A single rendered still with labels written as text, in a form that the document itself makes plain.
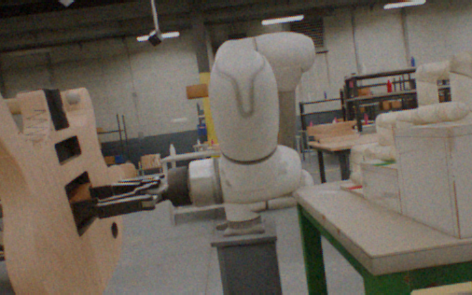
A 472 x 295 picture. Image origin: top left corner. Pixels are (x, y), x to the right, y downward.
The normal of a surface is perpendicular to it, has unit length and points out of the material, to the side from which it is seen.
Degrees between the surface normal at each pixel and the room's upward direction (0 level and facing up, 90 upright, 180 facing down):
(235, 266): 90
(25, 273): 95
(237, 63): 43
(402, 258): 90
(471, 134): 90
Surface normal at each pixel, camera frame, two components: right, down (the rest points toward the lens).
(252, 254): -0.10, 0.07
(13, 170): 0.10, 0.45
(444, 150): -0.99, 0.15
